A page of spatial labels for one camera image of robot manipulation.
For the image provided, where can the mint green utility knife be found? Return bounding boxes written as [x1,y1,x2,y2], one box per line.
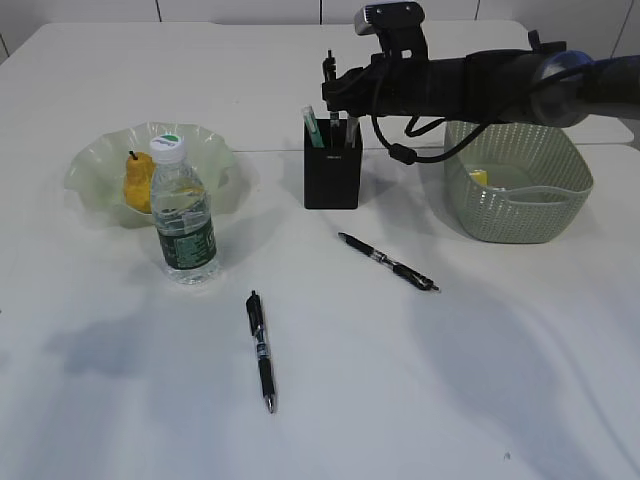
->
[302,105,325,148]

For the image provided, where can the green perforated plastic basket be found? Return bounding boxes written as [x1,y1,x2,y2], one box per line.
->
[444,124,594,244]

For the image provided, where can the yellow-green pen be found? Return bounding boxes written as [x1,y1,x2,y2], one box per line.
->
[344,115,359,148]

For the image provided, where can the black gel pen centre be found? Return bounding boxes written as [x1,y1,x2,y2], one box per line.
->
[338,232,440,292]

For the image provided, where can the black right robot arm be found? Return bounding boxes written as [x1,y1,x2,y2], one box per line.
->
[322,27,639,165]

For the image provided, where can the black square pen holder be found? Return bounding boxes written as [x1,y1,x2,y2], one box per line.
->
[303,119,363,210]

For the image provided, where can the yellow pear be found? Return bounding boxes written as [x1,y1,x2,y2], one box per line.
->
[123,150,155,214]

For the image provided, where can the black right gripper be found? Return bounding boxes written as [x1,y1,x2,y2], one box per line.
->
[321,53,400,117]

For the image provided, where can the clear water bottle green label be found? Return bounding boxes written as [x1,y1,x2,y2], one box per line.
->
[150,134,218,285]

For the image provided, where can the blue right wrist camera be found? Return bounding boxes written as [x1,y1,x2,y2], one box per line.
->
[353,1,428,60]

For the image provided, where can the clear plastic ruler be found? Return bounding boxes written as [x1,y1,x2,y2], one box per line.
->
[329,116,340,149]

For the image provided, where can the green wavy glass plate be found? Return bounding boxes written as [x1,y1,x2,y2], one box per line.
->
[64,122,243,228]

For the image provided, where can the black blue gel pen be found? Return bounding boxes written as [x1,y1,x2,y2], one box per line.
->
[322,49,339,119]

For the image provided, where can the black gel pen left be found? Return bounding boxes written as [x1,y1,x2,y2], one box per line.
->
[246,290,277,414]

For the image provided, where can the yellow utility knife packaging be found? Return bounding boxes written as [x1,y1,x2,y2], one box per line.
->
[468,169,506,191]

